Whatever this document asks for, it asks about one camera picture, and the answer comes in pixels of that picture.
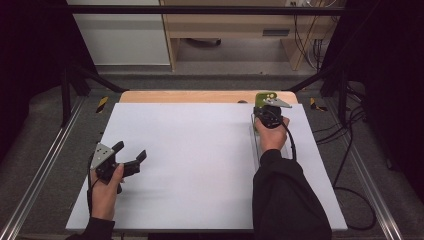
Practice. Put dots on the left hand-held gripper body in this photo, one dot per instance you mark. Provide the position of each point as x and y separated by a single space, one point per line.
106 163

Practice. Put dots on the person's right hand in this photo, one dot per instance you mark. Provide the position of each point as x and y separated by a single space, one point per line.
271 138

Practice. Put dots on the black horizontal bar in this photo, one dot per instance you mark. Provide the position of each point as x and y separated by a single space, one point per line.
206 10

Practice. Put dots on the black metal stand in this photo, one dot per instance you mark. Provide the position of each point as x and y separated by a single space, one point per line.
342 96
66 96

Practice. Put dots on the wooden board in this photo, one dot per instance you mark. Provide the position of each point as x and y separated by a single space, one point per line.
186 96

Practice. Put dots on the person's left hand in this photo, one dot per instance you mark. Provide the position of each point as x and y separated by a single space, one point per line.
104 196

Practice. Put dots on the yellow black striped tape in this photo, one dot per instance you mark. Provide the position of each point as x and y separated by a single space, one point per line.
314 104
102 104

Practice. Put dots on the grey desk label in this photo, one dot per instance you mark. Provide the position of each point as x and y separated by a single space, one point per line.
276 32

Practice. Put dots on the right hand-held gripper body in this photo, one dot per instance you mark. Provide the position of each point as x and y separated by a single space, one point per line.
270 116

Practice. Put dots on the white cabinet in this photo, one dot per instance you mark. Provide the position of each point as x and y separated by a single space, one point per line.
123 36

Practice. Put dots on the aluminium rail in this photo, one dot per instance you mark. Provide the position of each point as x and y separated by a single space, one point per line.
380 206
40 176

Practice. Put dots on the clear plastic packaging tray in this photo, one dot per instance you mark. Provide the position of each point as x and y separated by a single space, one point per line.
255 143

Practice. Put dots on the black curtain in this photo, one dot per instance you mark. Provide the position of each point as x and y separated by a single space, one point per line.
390 83
30 66

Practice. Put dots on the light wooden desk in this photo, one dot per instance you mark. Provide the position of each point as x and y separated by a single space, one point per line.
230 26

